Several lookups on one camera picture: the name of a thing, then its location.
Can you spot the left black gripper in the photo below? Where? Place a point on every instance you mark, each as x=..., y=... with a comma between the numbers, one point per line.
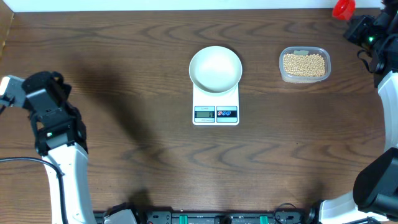
x=65, y=89

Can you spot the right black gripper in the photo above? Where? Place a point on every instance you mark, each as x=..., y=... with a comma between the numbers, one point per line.
x=356, y=29

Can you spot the red plastic measuring scoop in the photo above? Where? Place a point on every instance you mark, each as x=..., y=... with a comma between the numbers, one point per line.
x=344, y=9

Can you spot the white digital kitchen scale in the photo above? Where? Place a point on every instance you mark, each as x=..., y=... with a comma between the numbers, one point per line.
x=215, y=109

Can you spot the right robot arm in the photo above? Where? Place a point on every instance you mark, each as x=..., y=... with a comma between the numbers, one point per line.
x=373, y=198

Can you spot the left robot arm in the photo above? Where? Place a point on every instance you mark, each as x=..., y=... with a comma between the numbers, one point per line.
x=60, y=140

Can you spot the white round bowl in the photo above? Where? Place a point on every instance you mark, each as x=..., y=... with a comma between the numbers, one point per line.
x=215, y=69

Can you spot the soybeans pile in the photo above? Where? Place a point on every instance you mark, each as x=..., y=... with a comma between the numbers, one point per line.
x=304, y=65

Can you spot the clear plastic container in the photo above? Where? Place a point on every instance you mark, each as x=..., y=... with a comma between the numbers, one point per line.
x=304, y=51

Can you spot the cardboard panel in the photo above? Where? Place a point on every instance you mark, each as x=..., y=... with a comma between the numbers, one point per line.
x=6, y=19

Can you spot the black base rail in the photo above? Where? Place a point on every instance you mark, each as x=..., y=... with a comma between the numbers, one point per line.
x=167, y=217

